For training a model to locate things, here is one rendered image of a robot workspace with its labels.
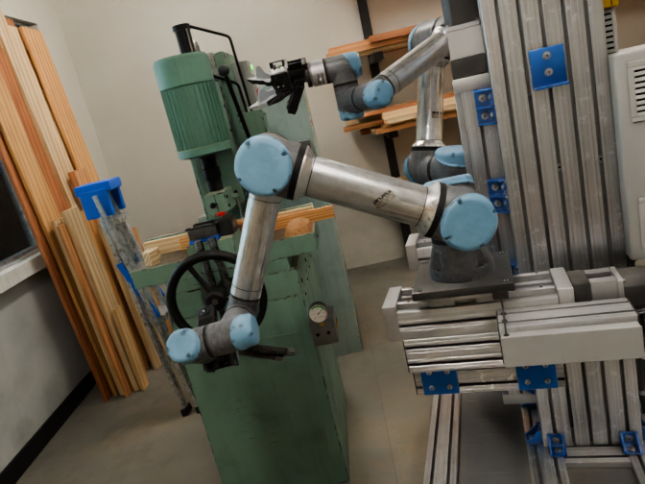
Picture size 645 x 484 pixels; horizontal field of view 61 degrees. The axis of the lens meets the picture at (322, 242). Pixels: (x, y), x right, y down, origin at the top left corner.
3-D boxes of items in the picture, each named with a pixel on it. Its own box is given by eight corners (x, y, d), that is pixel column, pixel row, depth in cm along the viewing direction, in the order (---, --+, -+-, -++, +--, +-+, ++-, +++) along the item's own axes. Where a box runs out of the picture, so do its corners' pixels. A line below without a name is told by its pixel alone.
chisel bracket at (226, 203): (210, 221, 179) (203, 196, 177) (219, 212, 193) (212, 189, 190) (231, 216, 178) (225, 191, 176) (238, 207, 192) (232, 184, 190)
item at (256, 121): (250, 156, 195) (239, 113, 192) (252, 153, 204) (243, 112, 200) (272, 150, 195) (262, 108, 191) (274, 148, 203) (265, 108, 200)
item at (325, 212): (181, 251, 186) (179, 239, 185) (183, 249, 188) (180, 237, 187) (335, 217, 182) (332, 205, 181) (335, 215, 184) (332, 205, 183)
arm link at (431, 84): (428, 187, 174) (434, 11, 168) (399, 186, 187) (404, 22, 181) (456, 187, 180) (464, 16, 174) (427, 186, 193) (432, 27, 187)
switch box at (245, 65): (242, 108, 201) (230, 63, 197) (246, 107, 210) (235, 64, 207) (257, 104, 200) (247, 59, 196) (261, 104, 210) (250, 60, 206)
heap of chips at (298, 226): (283, 238, 169) (280, 227, 168) (287, 228, 182) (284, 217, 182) (312, 231, 168) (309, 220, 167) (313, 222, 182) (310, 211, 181)
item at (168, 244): (147, 256, 189) (143, 243, 187) (149, 254, 191) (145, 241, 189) (316, 220, 184) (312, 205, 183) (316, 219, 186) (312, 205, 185)
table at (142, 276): (123, 301, 164) (117, 281, 163) (155, 270, 194) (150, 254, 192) (319, 258, 160) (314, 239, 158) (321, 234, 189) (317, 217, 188)
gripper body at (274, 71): (266, 62, 163) (305, 53, 162) (274, 86, 169) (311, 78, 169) (267, 77, 158) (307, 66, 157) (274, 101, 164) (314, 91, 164)
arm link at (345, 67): (364, 78, 160) (358, 48, 158) (327, 86, 160) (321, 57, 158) (363, 79, 167) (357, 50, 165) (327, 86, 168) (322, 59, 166)
